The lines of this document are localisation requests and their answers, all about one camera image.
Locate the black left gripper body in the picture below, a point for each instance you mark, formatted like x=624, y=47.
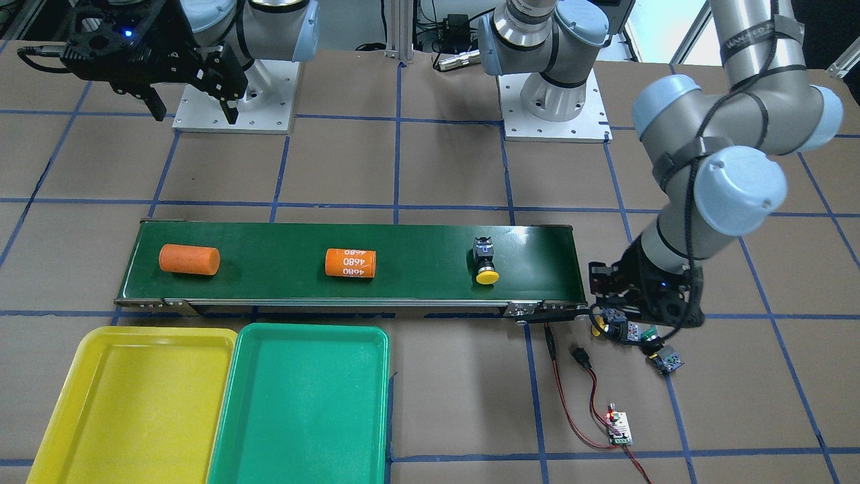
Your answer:
x=639, y=277

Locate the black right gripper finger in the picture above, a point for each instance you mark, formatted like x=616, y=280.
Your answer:
x=153, y=101
x=222, y=77

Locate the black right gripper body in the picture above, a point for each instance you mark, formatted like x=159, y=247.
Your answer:
x=176, y=35

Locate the yellow push button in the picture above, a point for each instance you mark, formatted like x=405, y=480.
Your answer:
x=614, y=325
x=483, y=254

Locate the plain orange cylinder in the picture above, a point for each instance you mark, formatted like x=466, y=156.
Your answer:
x=189, y=259

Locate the orange cylinder marked 4680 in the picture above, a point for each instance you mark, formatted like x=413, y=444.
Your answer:
x=350, y=263

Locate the green push button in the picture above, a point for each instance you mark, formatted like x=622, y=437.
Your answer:
x=646, y=333
x=664, y=358

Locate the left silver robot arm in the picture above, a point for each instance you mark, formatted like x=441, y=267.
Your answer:
x=710, y=154

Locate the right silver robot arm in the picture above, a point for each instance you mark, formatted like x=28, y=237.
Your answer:
x=239, y=60

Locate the green conveyor belt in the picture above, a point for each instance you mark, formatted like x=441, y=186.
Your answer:
x=283, y=265

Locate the small green circuit board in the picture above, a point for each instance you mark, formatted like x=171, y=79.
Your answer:
x=617, y=426

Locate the black power adapter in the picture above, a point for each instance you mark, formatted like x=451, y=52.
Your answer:
x=455, y=35

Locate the yellow plastic tray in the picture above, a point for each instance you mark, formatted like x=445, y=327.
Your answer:
x=139, y=405

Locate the green plastic tray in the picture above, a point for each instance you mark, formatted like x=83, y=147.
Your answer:
x=304, y=404

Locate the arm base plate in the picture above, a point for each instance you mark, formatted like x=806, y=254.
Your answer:
x=535, y=111
x=266, y=107

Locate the aluminium frame post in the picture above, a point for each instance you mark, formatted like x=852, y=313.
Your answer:
x=400, y=21

